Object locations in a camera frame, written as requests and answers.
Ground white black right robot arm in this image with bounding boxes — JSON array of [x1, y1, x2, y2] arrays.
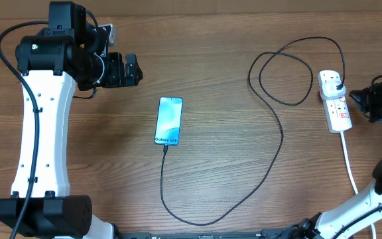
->
[[287, 75, 382, 239]]

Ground white charger plug adapter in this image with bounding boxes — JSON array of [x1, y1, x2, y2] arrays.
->
[[320, 82, 346, 100]]

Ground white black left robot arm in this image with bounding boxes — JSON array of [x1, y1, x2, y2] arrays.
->
[[0, 1, 143, 238]]

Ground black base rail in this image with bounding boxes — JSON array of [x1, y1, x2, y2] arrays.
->
[[115, 227, 320, 239]]

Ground white power strip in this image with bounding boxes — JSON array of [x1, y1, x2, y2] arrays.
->
[[318, 70, 352, 133]]

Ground white-screen smartphone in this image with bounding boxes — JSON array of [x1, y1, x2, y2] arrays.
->
[[155, 97, 183, 145]]

